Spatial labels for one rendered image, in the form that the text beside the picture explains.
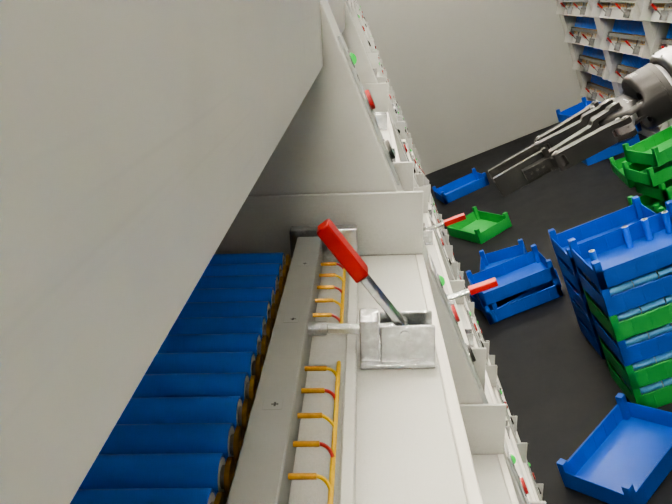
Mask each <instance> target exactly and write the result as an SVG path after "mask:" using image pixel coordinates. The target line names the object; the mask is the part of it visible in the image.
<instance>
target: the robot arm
mask: <svg viewBox="0 0 672 504"><path fill-rule="evenodd" d="M622 89H623V93H622V95H621V96H618V97H616V98H613V99H612V98H609V99H607V100H605V101H603V102H601V103H600V104H599V102H598V101H593V102H591V103H590V104H589V105H588V106H586V107H585V108H584V109H583V110H581V111H579V112H578V113H576V114H574V115H573V116H571V117H570V118H568V119H566V120H565V121H563V122H561V123H560V124H558V125H556V126H555V127H553V128H551V129H550V130H548V131H546V132H545V133H543V134H541V135H540V136H537V137H536V138H535V139H534V141H535V143H534V144H533V145H531V146H529V147H528V148H526V149H524V150H522V151H521V152H519V153H517V154H515V155H514V156H512V157H510V158H508V159H507V160H505V161H503V162H501V163H500V164H498V165H496V166H494V167H493V168H491V169H489V170H488V172H489V174H490V176H491V178H492V180H493V181H494V183H495V185H496V187H497V188H498V189H499V190H500V192H501V194H502V196H503V197H506V196H508V195H510V194H511V193H513V192H515V191H517V190H518V189H520V188H522V187H524V186H526V185H527V184H529V183H531V182H533V181H535V180H536V179H538V178H540V177H542V176H544V175H545V174H547V173H549V172H551V171H552V170H557V169H558V168H559V170H560V171H565V170H567V169H568V168H570V167H572V166H574V165H576V164H578V163H580V162H582V161H584V160H586V159H587V158H589V157H591V156H593V155H595V154H597V153H599V152H601V151H603V150H605V149H607V148H609V147H611V146H612V145H614V144H616V143H618V142H621V141H623V140H626V139H628V138H631V137H634V136H635V135H637V134H638V131H637V129H636V128H635V125H637V124H638V123H640V122H641V123H642V124H643V125H644V126H646V127H648V128H655V127H657V126H659V125H661V124H663V123H664V122H666V121H668V120H670V119H672V43H671V44H670V45H668V46H665V48H663V49H661V50H659V51H658V52H656V53H653V54H652V56H651V58H650V63H648V64H646V65H644V66H643V67H641V68H639V69H637V70H636V71H634V72H632V73H630V74H629V75H627V76H625V77H624V78H623V80H622Z"/></svg>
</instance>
